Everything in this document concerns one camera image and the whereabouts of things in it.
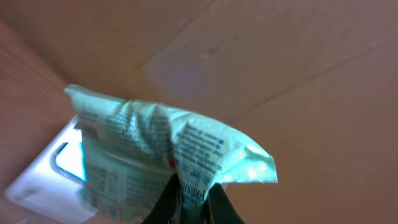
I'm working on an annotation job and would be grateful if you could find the white barcode scanner stand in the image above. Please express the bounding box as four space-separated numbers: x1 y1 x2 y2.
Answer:
4 116 96 223

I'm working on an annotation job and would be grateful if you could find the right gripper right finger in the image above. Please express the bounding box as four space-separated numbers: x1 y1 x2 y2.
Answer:
205 184 244 224

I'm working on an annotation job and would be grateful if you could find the teal wet wipes pack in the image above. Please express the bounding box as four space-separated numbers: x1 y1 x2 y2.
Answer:
65 85 277 223

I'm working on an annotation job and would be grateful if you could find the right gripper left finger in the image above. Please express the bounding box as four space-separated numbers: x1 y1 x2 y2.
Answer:
142 174 182 224

